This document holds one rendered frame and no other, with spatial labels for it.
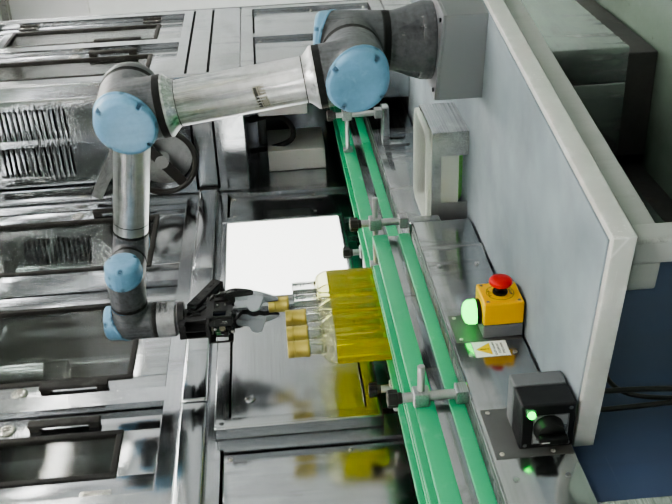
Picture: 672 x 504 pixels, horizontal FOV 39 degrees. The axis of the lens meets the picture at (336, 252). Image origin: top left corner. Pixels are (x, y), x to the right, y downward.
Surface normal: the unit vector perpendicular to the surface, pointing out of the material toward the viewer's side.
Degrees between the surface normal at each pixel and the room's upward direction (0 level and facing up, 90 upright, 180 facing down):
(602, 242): 0
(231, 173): 90
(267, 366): 90
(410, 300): 90
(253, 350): 91
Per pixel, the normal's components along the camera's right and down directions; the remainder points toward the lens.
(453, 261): -0.04, -0.87
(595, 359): 0.09, 0.61
